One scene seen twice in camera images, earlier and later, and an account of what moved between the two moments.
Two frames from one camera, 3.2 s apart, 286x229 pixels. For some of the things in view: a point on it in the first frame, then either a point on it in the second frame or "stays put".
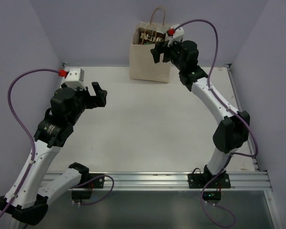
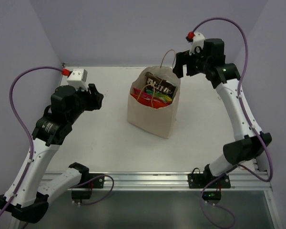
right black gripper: x=159 y=48 -> x=183 y=58
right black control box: x=215 y=195 stays put
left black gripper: x=91 y=97 stays put
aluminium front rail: x=177 y=181 stays put
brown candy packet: x=147 y=36 -> x=155 y=83
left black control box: x=81 y=194 stays put
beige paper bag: x=142 y=66 -> x=159 y=121
